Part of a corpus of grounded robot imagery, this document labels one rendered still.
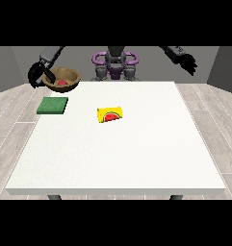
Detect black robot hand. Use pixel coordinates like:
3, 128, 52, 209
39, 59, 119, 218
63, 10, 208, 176
27, 61, 57, 89
177, 53, 198, 77

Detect brown wooden bowl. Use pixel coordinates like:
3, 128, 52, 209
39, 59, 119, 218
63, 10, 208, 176
41, 66, 82, 94

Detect green square pad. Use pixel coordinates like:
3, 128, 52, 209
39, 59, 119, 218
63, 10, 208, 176
36, 96, 69, 115

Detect yellow cup with melon print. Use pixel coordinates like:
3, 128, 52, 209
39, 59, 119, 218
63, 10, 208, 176
96, 106, 124, 124

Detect grey robot trunk purple rings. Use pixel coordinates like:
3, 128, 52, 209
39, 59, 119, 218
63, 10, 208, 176
90, 46, 141, 83

